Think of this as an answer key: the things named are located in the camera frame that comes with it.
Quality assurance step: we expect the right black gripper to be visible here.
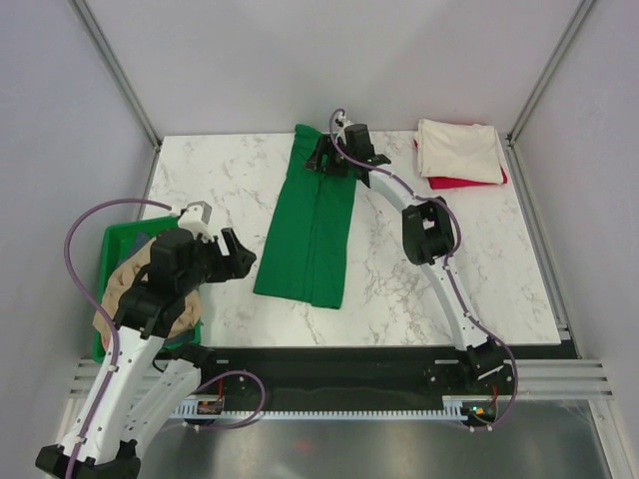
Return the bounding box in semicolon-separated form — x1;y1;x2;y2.
302;137;353;179

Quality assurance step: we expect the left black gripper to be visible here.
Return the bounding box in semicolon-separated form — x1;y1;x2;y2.
179;227;256;293

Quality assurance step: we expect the green t shirt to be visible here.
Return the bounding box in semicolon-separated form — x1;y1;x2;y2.
254;124;355;309

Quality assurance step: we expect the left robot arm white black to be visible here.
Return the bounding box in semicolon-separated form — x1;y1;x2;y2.
35;228;257;478

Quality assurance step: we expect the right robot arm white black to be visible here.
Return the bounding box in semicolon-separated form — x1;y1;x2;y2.
305;110;518;394

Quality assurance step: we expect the folded red t shirt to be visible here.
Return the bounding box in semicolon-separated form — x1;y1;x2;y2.
412;139;508;191

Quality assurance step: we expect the beige crumpled t shirt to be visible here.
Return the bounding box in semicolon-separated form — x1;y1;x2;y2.
101;239;203;338

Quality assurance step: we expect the green plastic bin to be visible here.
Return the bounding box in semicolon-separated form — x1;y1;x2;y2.
100;217;202;349

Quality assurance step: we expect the folded cream t shirt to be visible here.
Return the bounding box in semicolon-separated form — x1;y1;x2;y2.
414;119;505;183

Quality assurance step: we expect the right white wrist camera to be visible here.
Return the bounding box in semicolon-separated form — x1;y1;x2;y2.
334;112;352;144

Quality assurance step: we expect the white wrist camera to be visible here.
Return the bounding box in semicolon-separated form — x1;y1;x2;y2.
170;201;217;242
334;112;352;144

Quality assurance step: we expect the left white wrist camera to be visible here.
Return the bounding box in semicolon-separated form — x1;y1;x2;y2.
170;201;217;242

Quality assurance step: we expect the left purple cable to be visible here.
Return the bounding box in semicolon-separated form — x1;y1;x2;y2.
64;198;266;479

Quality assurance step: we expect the purple cable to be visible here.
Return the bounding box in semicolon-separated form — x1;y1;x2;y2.
327;107;519;433
64;198;266;479

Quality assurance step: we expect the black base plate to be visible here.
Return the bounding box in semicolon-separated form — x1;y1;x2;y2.
159;344;518;411

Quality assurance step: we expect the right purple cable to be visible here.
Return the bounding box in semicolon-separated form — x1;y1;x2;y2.
327;107;519;433

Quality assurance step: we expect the left aluminium frame post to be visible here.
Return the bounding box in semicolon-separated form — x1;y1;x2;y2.
69;0;162;152

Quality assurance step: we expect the aluminium frame post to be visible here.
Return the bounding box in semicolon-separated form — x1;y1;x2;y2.
69;0;162;152
506;0;599;145

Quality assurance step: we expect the white slotted cable duct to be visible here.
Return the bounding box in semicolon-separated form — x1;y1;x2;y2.
170;396;498;422

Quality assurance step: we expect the right aluminium frame post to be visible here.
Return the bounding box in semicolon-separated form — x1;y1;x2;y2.
506;0;599;145

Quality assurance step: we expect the aluminium rail base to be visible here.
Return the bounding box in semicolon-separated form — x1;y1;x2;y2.
68;359;613;400

